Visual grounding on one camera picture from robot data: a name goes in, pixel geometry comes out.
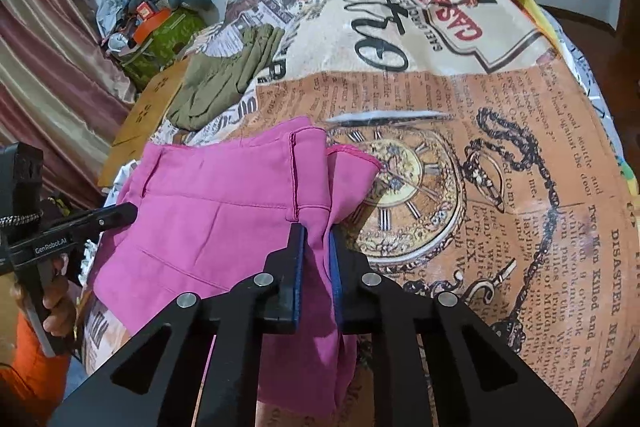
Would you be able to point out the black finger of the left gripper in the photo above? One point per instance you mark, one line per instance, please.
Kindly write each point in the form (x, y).
(91, 223)

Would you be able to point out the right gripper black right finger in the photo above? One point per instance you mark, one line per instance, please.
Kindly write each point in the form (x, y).
(434, 361)

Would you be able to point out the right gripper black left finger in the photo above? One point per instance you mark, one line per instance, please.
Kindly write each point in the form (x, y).
(198, 361)

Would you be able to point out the pink pants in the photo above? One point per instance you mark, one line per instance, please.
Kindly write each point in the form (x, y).
(209, 216)

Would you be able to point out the orange sleeve forearm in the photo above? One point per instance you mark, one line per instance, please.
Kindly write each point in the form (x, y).
(33, 385)

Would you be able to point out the person's left hand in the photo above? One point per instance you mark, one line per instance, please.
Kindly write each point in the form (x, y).
(62, 318)

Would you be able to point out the striped pink curtain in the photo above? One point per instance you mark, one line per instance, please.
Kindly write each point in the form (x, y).
(60, 93)

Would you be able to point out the green patterned bag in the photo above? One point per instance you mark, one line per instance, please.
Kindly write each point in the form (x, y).
(160, 49)

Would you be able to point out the olive green folded pants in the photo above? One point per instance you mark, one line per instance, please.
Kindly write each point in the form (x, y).
(211, 84)

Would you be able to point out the orange box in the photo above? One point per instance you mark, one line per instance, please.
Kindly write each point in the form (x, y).
(151, 19)

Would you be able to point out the newspaper print bed blanket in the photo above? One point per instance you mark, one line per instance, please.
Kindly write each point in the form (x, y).
(501, 178)

